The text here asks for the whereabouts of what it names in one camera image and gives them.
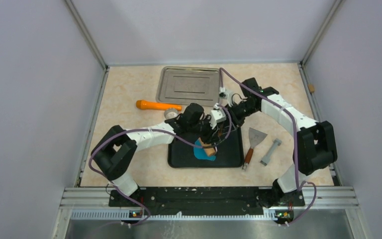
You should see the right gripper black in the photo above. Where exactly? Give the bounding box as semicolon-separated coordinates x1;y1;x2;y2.
221;101;258;134

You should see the silver metal tray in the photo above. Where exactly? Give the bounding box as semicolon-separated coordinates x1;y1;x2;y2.
156;66;220;107

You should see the grey dumbbell-shaped tool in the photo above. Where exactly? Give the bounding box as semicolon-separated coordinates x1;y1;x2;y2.
260;138;282;166

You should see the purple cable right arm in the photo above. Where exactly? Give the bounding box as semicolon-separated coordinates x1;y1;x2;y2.
219;67;317;227

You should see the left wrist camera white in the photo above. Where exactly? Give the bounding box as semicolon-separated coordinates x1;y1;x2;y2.
209;103;227;129

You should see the round metal cookie cutter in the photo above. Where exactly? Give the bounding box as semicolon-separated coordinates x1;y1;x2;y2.
164;108;181;120

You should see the black baking tray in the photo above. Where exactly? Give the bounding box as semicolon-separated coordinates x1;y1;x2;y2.
167;129;245;168

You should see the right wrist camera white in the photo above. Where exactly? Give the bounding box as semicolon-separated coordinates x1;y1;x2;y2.
219;87;235;107

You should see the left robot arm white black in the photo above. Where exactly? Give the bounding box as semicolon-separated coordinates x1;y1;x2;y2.
89;103;231;206

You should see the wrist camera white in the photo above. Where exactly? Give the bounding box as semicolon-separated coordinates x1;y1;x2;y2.
219;87;235;107
209;103;227;129

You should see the wooden rolling pin roller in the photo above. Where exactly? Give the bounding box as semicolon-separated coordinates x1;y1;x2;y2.
198;122;225;156

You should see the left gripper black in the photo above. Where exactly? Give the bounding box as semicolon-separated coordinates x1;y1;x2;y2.
188;115;220;144

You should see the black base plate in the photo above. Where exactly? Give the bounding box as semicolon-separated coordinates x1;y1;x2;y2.
108;187;305;216

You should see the small wooden cork piece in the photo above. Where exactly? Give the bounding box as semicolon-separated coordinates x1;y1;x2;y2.
307;84;315;94

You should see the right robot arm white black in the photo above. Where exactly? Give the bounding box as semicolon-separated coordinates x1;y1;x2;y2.
229;78;338;205

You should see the metal scraper wooden handle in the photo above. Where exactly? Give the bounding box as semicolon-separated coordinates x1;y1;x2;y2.
242;127;267;171

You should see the blue dough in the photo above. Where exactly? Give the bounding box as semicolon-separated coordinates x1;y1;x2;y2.
193;139;216;161

